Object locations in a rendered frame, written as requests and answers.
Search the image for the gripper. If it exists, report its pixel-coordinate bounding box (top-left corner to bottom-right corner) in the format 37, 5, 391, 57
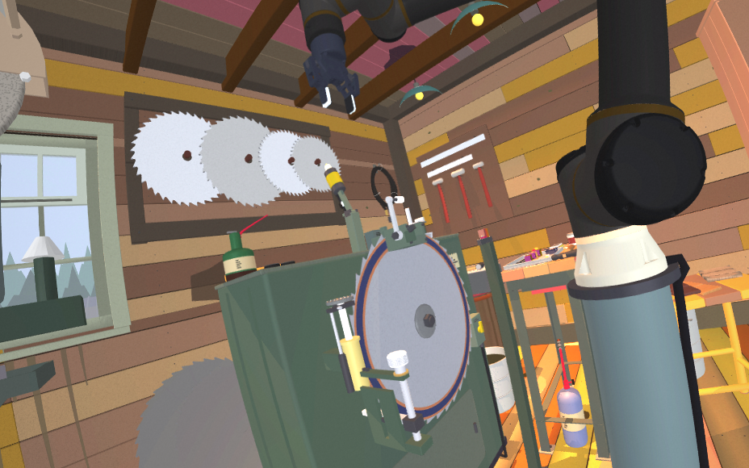
303, 31, 358, 118

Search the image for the green saw clamp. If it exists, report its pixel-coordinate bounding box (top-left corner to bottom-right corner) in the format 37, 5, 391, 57
376, 219, 429, 253

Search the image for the large grey toothed saw blade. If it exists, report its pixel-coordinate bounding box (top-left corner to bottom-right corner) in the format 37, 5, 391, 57
354, 232, 473, 422

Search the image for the yellow cylinder tip holder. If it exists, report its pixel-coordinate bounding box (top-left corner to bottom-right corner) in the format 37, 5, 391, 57
341, 334, 366, 393

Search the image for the green saw tipping machine body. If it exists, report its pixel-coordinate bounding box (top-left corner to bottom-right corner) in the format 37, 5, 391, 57
216, 221, 507, 468

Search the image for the white knurled stop screw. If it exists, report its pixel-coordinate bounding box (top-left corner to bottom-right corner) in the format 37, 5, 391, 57
384, 349, 426, 444

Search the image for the grey saw blade on floor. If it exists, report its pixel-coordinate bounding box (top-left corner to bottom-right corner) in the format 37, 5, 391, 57
136, 357, 264, 468

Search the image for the teal ceiling lamp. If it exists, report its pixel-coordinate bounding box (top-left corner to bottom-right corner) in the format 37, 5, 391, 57
449, 0, 509, 37
399, 82, 442, 109

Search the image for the long white bar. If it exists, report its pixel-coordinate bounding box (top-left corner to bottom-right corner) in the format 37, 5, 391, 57
419, 133, 487, 169

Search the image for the white clamp lever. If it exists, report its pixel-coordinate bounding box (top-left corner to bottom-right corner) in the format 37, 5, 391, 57
383, 193, 405, 243

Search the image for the short white bar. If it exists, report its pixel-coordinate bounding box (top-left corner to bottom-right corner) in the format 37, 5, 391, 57
426, 154, 475, 180

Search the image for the green bottle with cream label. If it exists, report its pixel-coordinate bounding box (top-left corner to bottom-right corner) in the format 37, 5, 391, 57
222, 231, 257, 282

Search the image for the grey parts tray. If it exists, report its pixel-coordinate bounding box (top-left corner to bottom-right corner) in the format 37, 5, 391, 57
501, 243, 578, 273

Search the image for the pale green framed window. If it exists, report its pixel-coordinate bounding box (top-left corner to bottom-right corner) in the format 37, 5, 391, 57
0, 115, 132, 374

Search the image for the white bucket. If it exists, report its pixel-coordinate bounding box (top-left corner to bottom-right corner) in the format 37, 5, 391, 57
483, 345, 513, 414

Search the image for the beige grinder hood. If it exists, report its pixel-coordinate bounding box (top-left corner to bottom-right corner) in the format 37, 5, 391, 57
0, 0, 48, 100

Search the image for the green lamp with white shade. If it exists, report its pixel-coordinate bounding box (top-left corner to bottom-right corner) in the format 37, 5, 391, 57
0, 235, 88, 345

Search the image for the lilac gas cylinder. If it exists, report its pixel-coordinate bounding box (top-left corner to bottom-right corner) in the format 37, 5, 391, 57
556, 386, 590, 450

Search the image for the yellow legged orange table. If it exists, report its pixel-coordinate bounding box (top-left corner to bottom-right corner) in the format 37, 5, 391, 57
672, 270, 749, 417

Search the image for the small grey wall saw blade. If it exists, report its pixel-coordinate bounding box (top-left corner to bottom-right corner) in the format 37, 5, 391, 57
292, 135, 342, 193

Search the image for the medium white wall saw blade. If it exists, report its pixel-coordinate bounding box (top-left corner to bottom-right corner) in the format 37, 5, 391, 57
257, 128, 314, 196

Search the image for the black cable loop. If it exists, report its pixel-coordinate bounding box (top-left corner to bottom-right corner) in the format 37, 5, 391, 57
370, 164, 396, 211

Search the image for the large grey wall saw blade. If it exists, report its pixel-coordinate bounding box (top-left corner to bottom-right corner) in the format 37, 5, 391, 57
199, 115, 283, 208

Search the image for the red handled hammer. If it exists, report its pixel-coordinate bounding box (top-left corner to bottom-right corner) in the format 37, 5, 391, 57
472, 161, 494, 209
450, 169, 473, 220
431, 180, 452, 224

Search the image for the largest white wall saw blade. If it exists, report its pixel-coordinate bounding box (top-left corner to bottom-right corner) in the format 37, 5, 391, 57
130, 110, 220, 207

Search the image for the brown tool wall board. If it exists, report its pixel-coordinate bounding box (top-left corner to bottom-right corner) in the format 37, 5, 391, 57
416, 124, 515, 226

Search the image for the brown wall display board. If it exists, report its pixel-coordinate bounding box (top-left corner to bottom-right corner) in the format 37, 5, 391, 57
123, 90, 352, 246

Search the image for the green frame workbench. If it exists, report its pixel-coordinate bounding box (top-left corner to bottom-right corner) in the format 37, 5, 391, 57
476, 235, 612, 468

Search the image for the red hose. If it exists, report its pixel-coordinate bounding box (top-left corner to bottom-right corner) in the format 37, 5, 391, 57
556, 341, 572, 391

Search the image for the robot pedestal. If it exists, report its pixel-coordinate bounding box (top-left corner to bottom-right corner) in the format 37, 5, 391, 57
565, 255, 709, 468

